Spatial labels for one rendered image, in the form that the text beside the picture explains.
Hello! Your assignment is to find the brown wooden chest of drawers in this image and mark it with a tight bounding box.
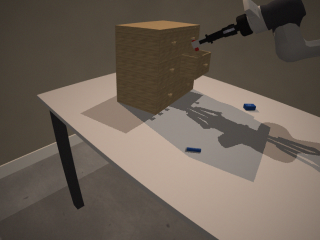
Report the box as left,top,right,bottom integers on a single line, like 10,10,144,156
115,20,200,115

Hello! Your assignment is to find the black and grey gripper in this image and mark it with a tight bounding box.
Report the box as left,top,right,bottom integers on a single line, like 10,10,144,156
191,14,253,49

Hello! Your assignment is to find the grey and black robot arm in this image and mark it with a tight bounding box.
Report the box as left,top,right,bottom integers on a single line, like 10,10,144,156
242,0,320,63

